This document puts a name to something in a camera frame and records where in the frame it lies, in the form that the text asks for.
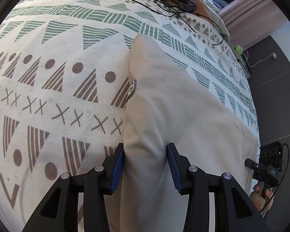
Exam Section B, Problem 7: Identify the white nightstand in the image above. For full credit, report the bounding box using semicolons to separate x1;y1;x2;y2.
237;51;252;78

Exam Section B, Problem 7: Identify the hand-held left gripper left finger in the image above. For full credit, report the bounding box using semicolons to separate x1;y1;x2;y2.
22;142;125;232

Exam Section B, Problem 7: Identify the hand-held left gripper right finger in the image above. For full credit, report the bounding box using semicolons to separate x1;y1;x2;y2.
166;142;271;232

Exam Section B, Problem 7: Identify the beige jacket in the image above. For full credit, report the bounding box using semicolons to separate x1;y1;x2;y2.
119;34;260;232

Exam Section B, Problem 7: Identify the black charger cable bundle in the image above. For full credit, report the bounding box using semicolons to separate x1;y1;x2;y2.
126;0;224;46

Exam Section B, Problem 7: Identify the pink curtain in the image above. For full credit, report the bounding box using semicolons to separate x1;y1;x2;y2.
219;0;287;51

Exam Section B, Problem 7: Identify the white charging cable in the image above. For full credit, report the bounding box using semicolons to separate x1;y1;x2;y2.
246;53;273;68

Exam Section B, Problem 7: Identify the bed with patterned duvet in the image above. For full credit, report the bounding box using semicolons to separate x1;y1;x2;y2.
0;0;260;232

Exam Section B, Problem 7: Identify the person's right hand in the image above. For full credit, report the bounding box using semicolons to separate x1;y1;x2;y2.
249;182;274;212

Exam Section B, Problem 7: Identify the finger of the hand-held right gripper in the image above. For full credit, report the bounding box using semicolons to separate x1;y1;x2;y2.
245;159;260;171

